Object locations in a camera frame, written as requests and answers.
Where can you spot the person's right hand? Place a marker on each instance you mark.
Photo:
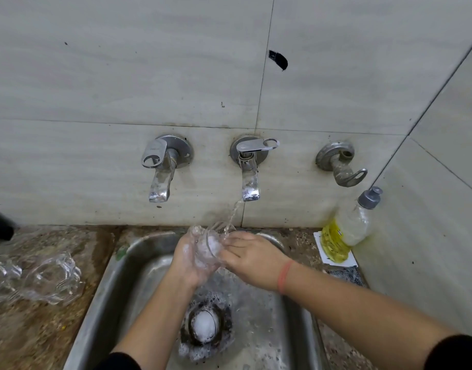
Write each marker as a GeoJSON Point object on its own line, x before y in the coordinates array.
{"type": "Point", "coordinates": [255, 262]}

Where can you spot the person's left hand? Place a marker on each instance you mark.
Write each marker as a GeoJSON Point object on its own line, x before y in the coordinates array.
{"type": "Point", "coordinates": [185, 262]}

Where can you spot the clear glass cup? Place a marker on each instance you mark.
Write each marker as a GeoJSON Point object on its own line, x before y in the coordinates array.
{"type": "Point", "coordinates": [2, 277]}
{"type": "Point", "coordinates": [209, 246]}
{"type": "Point", "coordinates": [52, 279]}

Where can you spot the dark speckled sponge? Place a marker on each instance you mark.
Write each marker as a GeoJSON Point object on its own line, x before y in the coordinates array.
{"type": "Point", "coordinates": [347, 275]}

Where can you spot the yellow dish soap bottle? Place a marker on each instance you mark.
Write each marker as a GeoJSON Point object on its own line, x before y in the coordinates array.
{"type": "Point", "coordinates": [345, 231]}

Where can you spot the person's left forearm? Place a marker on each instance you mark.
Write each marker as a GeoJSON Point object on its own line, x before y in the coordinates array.
{"type": "Point", "coordinates": [151, 327]}

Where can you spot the person's right forearm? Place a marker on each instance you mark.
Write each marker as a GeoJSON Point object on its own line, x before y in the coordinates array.
{"type": "Point", "coordinates": [367, 315]}

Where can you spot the orange wrist thread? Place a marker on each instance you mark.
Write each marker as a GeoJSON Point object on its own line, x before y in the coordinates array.
{"type": "Point", "coordinates": [284, 277]}

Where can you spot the metal sink drain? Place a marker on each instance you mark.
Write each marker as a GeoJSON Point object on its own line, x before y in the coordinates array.
{"type": "Point", "coordinates": [206, 323]}

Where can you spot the stainless steel sink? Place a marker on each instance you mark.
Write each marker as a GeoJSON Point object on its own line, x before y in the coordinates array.
{"type": "Point", "coordinates": [108, 300]}

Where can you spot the black tape piece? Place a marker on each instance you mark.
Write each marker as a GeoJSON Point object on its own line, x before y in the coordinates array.
{"type": "Point", "coordinates": [278, 59]}

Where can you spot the black right sleeve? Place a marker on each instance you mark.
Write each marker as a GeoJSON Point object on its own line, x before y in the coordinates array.
{"type": "Point", "coordinates": [457, 354]}

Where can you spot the chrome wall tap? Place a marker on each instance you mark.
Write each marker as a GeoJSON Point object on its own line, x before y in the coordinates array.
{"type": "Point", "coordinates": [251, 159]}
{"type": "Point", "coordinates": [164, 157]}

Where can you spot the grey wall valve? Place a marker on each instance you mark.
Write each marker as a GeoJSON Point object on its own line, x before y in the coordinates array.
{"type": "Point", "coordinates": [336, 159]}

